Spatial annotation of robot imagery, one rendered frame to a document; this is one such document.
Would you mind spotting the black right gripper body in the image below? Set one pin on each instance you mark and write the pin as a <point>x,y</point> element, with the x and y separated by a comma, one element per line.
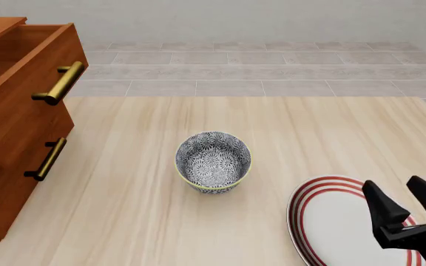
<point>425,238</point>

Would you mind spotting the closed wooden drawer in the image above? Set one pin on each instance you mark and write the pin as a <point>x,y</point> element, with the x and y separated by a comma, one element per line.
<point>9,171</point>

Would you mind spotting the open wooden drawer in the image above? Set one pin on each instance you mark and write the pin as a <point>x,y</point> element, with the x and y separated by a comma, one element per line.
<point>20,83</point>

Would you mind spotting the white plate with red rings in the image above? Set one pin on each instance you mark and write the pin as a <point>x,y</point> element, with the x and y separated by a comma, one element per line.
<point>333,224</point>

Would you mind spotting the blue white patterned bowl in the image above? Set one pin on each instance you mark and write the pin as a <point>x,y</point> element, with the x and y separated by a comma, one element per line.
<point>213,166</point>

